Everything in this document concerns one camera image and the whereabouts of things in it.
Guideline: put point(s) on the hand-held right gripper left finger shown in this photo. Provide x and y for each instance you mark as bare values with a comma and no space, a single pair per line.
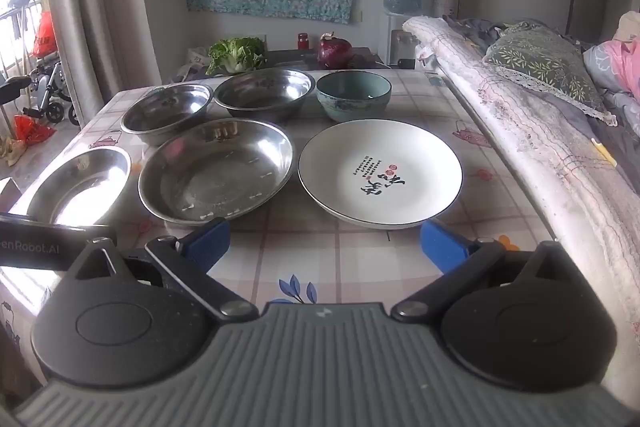
207,243

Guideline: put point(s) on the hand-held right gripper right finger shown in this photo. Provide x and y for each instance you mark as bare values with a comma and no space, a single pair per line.
442,247

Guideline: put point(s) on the wide stainless steel plate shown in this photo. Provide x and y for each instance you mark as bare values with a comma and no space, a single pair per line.
215,182

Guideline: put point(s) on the deep stainless steel plate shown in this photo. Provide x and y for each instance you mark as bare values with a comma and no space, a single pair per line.
80,187

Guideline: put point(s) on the white printed ceramic plate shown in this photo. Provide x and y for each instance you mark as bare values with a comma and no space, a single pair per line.
340,197

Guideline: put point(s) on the small stainless steel bowl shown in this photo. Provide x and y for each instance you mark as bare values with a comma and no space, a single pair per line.
165,112

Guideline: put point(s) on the large stainless steel bowl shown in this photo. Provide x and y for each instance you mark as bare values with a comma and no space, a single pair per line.
265,94

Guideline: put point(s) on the teal ceramic bowl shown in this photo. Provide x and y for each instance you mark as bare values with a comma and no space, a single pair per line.
352,107

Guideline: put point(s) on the crumpled red plastic bag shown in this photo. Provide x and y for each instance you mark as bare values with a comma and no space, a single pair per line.
30,129

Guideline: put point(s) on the plaid printed tablecloth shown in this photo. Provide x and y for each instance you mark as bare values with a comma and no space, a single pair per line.
325,252

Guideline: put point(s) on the white quilted bed pad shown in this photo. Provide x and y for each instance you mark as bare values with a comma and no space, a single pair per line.
525,132

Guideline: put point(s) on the wheelchair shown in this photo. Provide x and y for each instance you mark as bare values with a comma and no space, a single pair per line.
47,92

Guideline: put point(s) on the yellow plastic stick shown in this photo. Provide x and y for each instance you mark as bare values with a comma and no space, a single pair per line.
602,152

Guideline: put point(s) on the napa cabbage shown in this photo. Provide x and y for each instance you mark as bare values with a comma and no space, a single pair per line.
235,54

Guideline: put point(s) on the white water dispenser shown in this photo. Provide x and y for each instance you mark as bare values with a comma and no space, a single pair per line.
397,42

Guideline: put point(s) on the hanging red plastic bag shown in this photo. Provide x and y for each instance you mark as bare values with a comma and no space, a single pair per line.
44,34

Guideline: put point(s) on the grey leaf-print pillow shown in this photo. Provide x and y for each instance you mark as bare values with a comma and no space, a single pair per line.
545,62

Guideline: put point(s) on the grey blanket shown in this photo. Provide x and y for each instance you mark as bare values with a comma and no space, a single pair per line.
475,32

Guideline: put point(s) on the red onion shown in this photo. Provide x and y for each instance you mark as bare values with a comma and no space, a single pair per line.
334,52

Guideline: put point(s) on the small red jar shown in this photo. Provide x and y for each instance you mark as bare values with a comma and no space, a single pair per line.
302,41

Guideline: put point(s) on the beige curtain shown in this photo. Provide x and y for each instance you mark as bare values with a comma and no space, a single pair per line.
100,7

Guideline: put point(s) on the pink floral bedding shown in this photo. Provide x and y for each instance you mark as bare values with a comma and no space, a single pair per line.
625,57

